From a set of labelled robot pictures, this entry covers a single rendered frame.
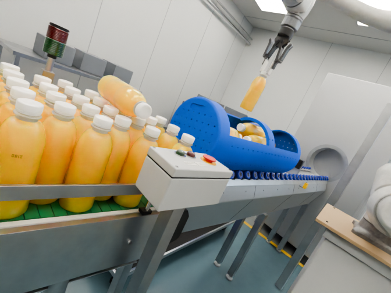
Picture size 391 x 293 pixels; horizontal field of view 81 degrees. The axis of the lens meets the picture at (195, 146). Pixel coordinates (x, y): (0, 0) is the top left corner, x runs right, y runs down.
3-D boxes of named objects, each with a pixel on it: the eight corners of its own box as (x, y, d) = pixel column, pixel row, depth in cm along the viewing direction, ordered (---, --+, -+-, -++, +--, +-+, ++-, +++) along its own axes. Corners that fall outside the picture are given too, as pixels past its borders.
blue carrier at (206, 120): (292, 179, 148) (307, 137, 144) (205, 178, 83) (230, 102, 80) (254, 164, 167) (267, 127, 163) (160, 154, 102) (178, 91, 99)
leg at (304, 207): (281, 252, 257) (309, 205, 243) (279, 253, 253) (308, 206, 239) (277, 248, 261) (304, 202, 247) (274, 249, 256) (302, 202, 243)
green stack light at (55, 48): (64, 59, 82) (68, 46, 80) (43, 52, 77) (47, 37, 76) (60, 56, 86) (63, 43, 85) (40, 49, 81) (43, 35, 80)
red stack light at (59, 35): (68, 45, 80) (71, 34, 80) (48, 37, 76) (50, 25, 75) (63, 43, 85) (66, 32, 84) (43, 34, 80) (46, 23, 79)
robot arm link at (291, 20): (289, 21, 120) (283, 32, 122) (283, 11, 114) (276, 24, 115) (305, 24, 115) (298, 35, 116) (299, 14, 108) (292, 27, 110)
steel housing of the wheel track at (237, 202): (315, 207, 246) (332, 180, 238) (151, 255, 87) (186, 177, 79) (291, 192, 264) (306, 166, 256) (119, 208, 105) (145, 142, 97)
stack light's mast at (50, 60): (60, 75, 83) (72, 31, 79) (39, 69, 78) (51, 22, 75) (56, 71, 87) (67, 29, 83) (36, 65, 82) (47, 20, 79)
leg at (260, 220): (233, 279, 185) (269, 215, 171) (229, 282, 181) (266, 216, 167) (228, 274, 189) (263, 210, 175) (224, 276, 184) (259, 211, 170)
